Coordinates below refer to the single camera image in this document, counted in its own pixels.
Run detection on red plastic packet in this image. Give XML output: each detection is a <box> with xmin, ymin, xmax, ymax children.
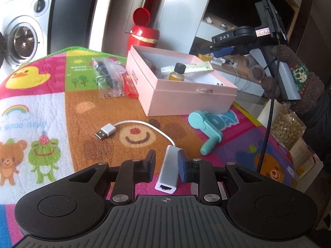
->
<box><xmin>121</xmin><ymin>73</ymin><xmax>139</xmax><ymax>99</ymax></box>

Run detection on silver washing machine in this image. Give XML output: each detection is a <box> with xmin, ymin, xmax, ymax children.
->
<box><xmin>0</xmin><ymin>0</ymin><xmax>57</xmax><ymax>66</ymax></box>

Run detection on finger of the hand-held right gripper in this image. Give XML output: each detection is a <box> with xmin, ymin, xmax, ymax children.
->
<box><xmin>213</xmin><ymin>48</ymin><xmax>241</xmax><ymax>57</ymax></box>
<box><xmin>200</xmin><ymin>45</ymin><xmax>234</xmax><ymax>55</ymax></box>

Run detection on thin loose cables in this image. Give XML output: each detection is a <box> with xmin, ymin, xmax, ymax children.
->
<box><xmin>230</xmin><ymin>59</ymin><xmax>259</xmax><ymax>91</ymax></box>

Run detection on red wall hanging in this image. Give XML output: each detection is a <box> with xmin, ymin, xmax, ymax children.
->
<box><xmin>143</xmin><ymin>0</ymin><xmax>166</xmax><ymax>24</ymax></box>

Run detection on amber bottle with black cap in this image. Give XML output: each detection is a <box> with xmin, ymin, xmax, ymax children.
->
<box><xmin>168</xmin><ymin>62</ymin><xmax>187</xmax><ymax>82</ymax></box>

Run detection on black television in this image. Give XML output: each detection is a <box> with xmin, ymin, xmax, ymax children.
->
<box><xmin>207</xmin><ymin>0</ymin><xmax>298</xmax><ymax>29</ymax></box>

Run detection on clear bag of black parts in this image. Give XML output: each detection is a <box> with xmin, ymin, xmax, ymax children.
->
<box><xmin>92</xmin><ymin>57</ymin><xmax>126</xmax><ymax>99</ymax></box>

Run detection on colourful cartoon play mat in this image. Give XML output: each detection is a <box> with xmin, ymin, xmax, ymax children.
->
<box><xmin>0</xmin><ymin>46</ymin><xmax>298</xmax><ymax>248</ymax></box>

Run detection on clear bag of peanuts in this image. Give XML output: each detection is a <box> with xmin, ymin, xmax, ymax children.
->
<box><xmin>270</xmin><ymin>106</ymin><xmax>307</xmax><ymax>150</ymax></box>

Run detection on long white cream tube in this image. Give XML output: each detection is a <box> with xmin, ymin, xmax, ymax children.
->
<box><xmin>161</xmin><ymin>61</ymin><xmax>215</xmax><ymax>75</ymax></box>

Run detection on red swing-lid trash bin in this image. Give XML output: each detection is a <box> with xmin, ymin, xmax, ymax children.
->
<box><xmin>126</xmin><ymin>7</ymin><xmax>160</xmax><ymax>57</ymax></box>

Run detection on white tall cabinet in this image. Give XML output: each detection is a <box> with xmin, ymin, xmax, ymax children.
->
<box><xmin>152</xmin><ymin>0</ymin><xmax>216</xmax><ymax>57</ymax></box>

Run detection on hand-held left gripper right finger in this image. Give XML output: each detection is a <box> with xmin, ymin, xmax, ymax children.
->
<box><xmin>177</xmin><ymin>151</ymin><xmax>272</xmax><ymax>205</ymax></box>

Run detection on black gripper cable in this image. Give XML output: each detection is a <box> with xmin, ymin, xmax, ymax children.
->
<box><xmin>256</xmin><ymin>5</ymin><xmax>283</xmax><ymax>172</ymax></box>

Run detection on teal handheld fan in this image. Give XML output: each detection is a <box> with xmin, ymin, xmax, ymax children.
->
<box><xmin>188</xmin><ymin>110</ymin><xmax>224</xmax><ymax>156</ymax></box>

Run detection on person's right hand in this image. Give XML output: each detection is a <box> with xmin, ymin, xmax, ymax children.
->
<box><xmin>244</xmin><ymin>44</ymin><xmax>325</xmax><ymax>113</ymax></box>

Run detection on pink cardboard box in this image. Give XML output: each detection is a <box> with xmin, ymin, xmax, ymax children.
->
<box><xmin>126</xmin><ymin>45</ymin><xmax>238</xmax><ymax>117</ymax></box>

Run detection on white USB network adapter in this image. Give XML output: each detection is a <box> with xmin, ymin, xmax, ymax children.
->
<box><xmin>94</xmin><ymin>120</ymin><xmax>179</xmax><ymax>194</ymax></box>

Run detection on person's right forearm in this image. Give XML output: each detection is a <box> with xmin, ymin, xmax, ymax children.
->
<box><xmin>295</xmin><ymin>88</ymin><xmax>331</xmax><ymax>166</ymax></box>

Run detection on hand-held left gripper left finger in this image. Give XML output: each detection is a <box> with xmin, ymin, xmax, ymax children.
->
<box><xmin>63</xmin><ymin>150</ymin><xmax>156</xmax><ymax>205</ymax></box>

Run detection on dark grey door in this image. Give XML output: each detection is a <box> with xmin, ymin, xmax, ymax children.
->
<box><xmin>50</xmin><ymin>0</ymin><xmax>104</xmax><ymax>56</ymax></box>

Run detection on light cardboard box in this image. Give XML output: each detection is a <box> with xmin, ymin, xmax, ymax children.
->
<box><xmin>290</xmin><ymin>134</ymin><xmax>324</xmax><ymax>176</ymax></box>

